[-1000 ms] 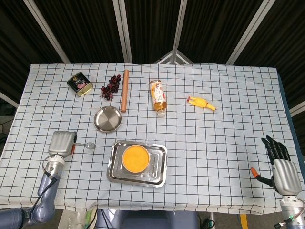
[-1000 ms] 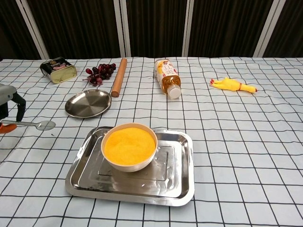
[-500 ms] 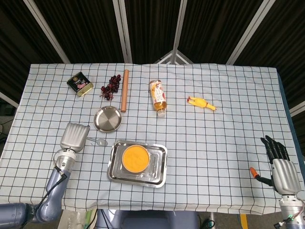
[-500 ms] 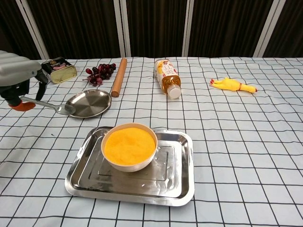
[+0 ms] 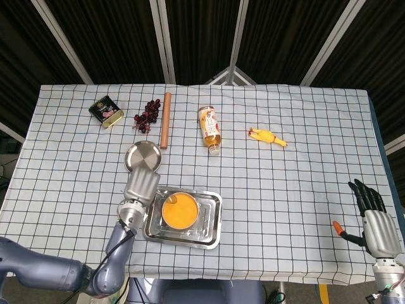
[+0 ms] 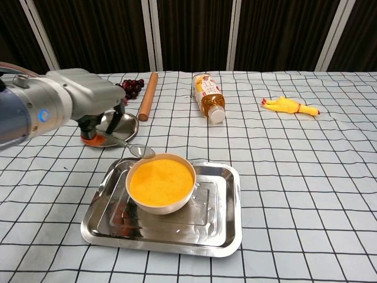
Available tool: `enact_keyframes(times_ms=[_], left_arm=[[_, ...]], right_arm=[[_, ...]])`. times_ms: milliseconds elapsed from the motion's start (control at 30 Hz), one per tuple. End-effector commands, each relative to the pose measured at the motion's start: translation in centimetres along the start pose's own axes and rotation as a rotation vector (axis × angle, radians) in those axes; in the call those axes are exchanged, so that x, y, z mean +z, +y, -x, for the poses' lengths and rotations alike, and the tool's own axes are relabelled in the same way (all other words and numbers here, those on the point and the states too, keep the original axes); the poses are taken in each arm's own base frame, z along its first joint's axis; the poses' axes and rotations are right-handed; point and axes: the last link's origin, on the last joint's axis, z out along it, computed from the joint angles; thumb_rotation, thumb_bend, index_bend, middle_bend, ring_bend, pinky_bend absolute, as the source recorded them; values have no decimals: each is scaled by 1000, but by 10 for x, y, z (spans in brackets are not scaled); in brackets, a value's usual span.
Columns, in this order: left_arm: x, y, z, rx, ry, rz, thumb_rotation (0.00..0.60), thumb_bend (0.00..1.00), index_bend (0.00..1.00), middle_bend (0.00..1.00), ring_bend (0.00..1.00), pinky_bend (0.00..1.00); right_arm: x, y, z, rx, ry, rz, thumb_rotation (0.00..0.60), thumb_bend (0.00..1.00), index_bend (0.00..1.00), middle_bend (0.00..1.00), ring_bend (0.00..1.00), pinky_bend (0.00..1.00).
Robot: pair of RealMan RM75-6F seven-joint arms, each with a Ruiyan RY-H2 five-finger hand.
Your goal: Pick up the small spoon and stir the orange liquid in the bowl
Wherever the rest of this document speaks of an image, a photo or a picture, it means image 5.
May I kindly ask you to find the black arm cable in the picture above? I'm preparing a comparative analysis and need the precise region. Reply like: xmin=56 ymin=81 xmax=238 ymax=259
xmin=59 ymin=218 xmax=139 ymax=304

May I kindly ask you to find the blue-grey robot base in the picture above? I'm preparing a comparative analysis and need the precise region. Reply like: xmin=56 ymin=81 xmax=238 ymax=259
xmin=126 ymin=277 xmax=265 ymax=304

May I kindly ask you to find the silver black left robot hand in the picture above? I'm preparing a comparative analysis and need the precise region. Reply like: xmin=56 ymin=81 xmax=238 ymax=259
xmin=123 ymin=167 xmax=161 ymax=206

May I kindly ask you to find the white blue checkered tablecloth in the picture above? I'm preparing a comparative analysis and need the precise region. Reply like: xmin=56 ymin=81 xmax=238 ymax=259
xmin=0 ymin=84 xmax=398 ymax=284

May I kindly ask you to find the white triangular partition foot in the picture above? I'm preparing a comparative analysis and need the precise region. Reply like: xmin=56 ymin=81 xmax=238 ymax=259
xmin=204 ymin=65 xmax=258 ymax=86

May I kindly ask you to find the black luncheon meat can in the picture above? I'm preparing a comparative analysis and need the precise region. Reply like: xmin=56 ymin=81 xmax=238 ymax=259
xmin=88 ymin=95 xmax=124 ymax=129

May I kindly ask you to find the wooden rolling pin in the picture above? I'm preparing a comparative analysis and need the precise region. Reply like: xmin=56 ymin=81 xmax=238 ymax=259
xmin=159 ymin=92 xmax=172 ymax=149

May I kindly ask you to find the white partition frame bar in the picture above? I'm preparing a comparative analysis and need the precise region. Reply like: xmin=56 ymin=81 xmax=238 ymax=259
xmin=384 ymin=134 xmax=405 ymax=156
xmin=0 ymin=122 xmax=26 ymax=144

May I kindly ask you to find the tea bottle with white cap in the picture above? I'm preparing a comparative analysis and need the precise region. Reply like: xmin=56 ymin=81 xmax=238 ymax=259
xmin=198 ymin=106 xmax=221 ymax=156

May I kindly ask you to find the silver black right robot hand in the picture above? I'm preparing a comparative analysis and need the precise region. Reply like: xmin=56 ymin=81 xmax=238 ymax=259
xmin=333 ymin=179 xmax=405 ymax=259

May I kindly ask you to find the clear plastic bag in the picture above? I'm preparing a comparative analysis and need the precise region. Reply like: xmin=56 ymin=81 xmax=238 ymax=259
xmin=78 ymin=278 xmax=129 ymax=304

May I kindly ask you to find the bunch of dark red grapes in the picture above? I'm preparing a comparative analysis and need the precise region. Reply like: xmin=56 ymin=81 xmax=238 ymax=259
xmin=132 ymin=99 xmax=161 ymax=134

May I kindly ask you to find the rectangular stainless steel tray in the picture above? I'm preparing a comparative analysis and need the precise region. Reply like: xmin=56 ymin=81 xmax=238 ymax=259
xmin=142 ymin=186 xmax=223 ymax=250

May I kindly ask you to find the white bowl of yellow soup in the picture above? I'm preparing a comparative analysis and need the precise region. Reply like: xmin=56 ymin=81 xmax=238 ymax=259
xmin=161 ymin=192 xmax=201 ymax=231

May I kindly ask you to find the yellow rubber chicken toy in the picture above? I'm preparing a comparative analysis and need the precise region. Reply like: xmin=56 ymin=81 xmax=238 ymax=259
xmin=247 ymin=127 xmax=289 ymax=148

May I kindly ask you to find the double white partition frame post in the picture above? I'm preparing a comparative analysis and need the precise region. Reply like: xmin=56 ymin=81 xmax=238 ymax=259
xmin=149 ymin=0 xmax=177 ymax=86

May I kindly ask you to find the round stainless steel plate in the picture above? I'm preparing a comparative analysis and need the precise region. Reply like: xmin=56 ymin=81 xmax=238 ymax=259
xmin=124 ymin=141 xmax=163 ymax=174

